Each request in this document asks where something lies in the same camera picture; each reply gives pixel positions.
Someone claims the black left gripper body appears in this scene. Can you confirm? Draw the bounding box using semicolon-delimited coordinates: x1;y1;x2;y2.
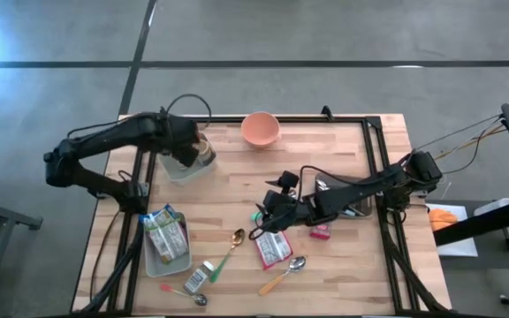
165;117;203;155

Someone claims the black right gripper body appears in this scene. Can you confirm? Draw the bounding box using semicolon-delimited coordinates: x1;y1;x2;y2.
258;189;313;233

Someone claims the red ramen packet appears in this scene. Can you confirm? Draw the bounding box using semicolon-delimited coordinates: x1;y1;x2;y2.
254;230;294;271

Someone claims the red spice box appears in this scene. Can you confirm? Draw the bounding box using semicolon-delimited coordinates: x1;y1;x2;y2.
309;223;331;241

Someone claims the maroon green ramen packet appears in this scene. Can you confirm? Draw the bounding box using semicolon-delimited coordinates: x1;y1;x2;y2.
150;203;190;265

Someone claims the pale grey plastic bin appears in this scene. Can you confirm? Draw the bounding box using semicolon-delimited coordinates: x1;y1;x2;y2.
141;211;193;278
159;132;218;186

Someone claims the orange bowl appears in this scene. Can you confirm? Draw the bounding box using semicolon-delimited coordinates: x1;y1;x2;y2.
240;110;281;149

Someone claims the black plastic tray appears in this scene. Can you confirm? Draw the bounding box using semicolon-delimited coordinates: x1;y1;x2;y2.
315;172;374;218

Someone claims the white lid spice jar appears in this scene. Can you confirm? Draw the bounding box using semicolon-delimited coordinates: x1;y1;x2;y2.
182;260;216;296

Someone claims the orange round object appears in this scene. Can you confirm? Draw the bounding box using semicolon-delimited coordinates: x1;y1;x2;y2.
429;208;459;231

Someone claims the white paper sheet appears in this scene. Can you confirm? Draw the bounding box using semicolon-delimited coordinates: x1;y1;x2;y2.
426;202;479;258

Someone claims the white container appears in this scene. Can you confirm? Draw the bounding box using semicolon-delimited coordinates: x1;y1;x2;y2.
473;197;509;217

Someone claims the gold spoon green handle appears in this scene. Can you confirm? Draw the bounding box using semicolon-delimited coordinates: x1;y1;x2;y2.
209;228;247;284

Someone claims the black left wrist camera cable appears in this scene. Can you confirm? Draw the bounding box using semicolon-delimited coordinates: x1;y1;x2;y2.
164;93;214;124

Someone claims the yellow handled spoon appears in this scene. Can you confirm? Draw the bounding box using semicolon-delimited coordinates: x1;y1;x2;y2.
257;255;308;297

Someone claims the black aluminium rig frame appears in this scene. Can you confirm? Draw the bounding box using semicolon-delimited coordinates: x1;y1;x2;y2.
77;105;452;318

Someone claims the red handled spoon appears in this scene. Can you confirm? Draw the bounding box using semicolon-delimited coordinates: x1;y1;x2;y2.
160;283;209;307

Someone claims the brown cable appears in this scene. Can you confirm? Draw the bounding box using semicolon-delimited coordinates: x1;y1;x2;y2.
88;209;122;302

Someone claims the thin cable bundle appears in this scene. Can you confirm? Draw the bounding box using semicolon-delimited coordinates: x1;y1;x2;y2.
413;113;508;178

